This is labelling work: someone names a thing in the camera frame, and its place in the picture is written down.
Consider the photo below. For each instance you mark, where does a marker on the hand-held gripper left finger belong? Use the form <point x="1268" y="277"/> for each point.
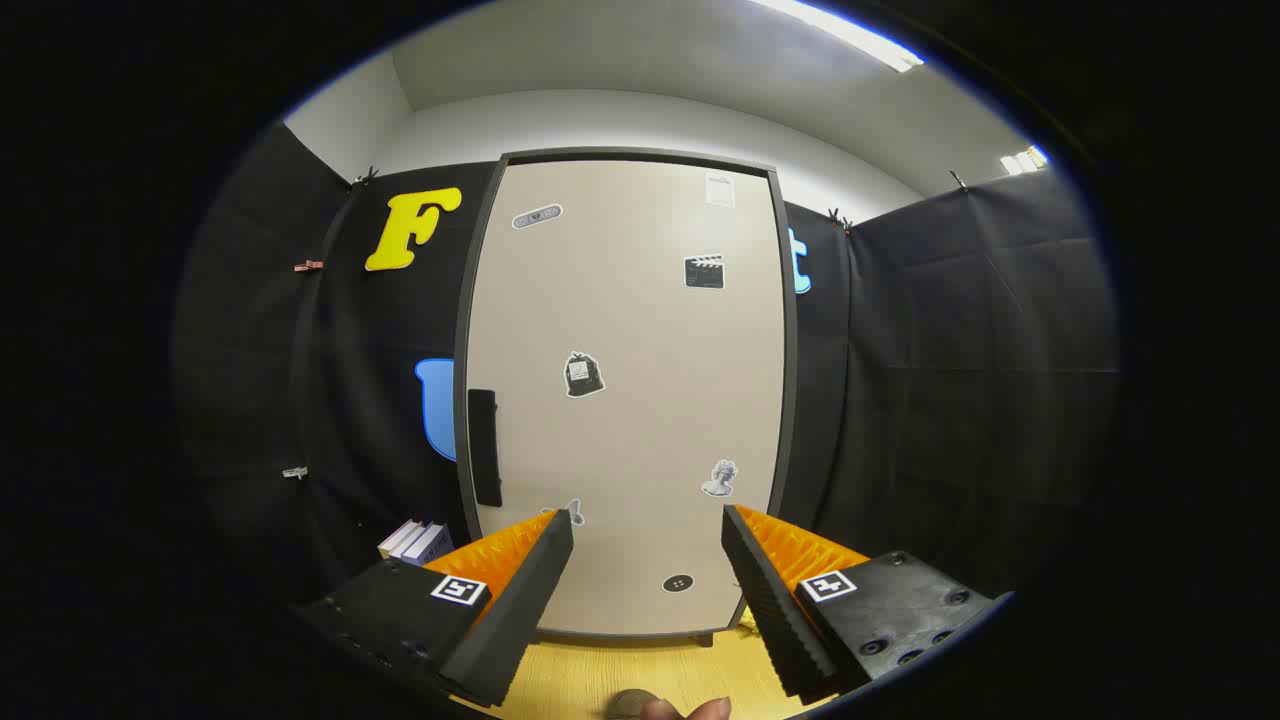
<point x="520" y="610"/>

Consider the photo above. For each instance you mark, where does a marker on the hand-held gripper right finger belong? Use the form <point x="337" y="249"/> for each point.
<point x="770" y="610"/>

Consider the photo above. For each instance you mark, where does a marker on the grey shoe cabinet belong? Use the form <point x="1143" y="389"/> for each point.
<point x="790" y="330"/>

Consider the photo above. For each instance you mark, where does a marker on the blue-purple book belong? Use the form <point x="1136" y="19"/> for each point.
<point x="432" y="545"/>

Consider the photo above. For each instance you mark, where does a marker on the white book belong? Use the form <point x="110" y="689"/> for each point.
<point x="398" y="536"/>

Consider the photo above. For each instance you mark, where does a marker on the black backdrop cloth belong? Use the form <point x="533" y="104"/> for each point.
<point x="950" y="400"/>

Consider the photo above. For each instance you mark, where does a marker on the small ceiling light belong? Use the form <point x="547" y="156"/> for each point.
<point x="1022" y="160"/>

